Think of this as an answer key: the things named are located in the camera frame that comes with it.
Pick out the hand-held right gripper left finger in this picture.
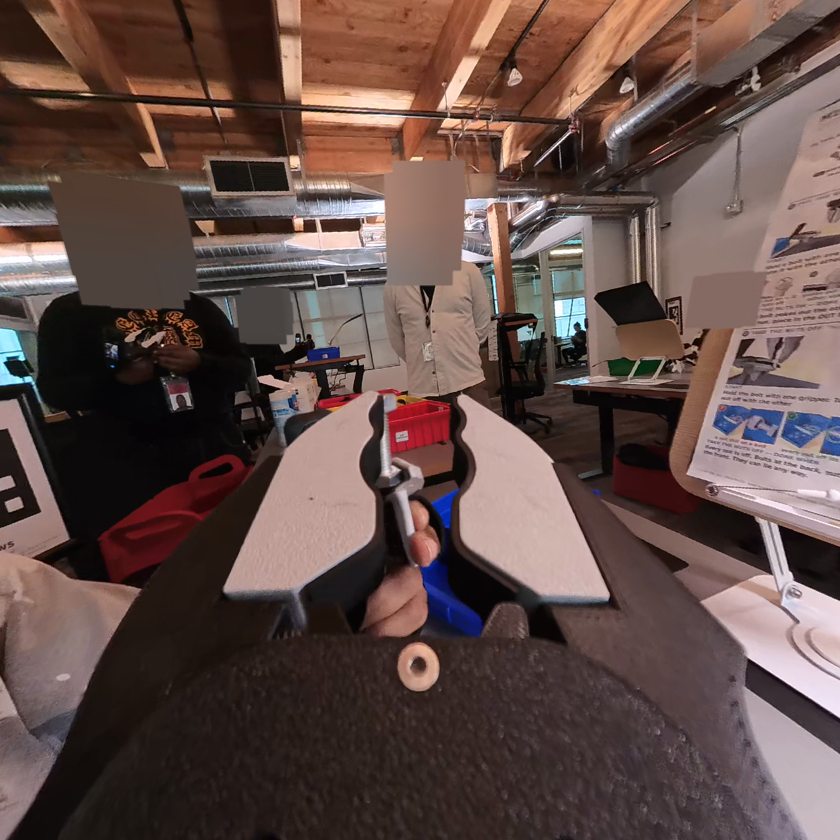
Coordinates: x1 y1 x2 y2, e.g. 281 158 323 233
222 391 389 618

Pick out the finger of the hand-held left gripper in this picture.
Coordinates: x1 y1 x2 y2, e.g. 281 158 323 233
384 458 425 567

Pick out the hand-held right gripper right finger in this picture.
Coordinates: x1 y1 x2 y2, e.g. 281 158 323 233
449 392 613 606

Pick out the steel hex bolt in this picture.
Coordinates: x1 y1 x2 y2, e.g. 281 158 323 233
379 394 399 487

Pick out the person's left hand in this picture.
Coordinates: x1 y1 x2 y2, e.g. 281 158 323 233
360 497 442 639

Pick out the red bag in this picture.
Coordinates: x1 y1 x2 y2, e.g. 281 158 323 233
612 443 703 516

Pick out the black office chair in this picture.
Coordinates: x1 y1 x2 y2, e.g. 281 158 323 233
492 312 553 434

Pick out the red tote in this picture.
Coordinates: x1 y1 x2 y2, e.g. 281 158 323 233
97 454 250 585

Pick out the wooden board stand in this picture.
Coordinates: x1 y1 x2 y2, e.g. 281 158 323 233
613 319 686 385

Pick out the black flag panel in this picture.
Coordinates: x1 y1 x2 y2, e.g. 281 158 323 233
594 281 669 327

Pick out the white air vent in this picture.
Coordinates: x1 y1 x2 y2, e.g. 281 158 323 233
202 155 294 198

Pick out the framed marker poster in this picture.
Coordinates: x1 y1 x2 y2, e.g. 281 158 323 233
0 382 73 559

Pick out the printed instruction sheet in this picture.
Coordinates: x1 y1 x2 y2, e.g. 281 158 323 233
686 92 840 509

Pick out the person's torso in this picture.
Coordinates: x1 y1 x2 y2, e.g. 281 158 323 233
0 676 67 837

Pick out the silver air duct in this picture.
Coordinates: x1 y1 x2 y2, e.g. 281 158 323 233
605 69 703 168

